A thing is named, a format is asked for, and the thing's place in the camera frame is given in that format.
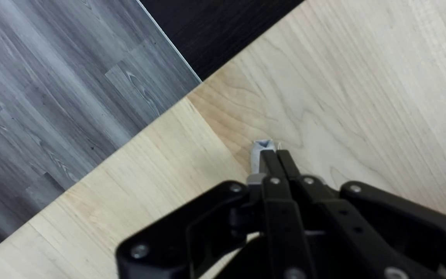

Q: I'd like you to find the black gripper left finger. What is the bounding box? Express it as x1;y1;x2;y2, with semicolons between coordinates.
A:
114;148;286;279

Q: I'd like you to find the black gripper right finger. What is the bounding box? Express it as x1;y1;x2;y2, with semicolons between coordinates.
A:
275;150;446;279

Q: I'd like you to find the white tea bag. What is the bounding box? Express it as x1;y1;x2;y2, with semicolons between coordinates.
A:
249;137;277;173

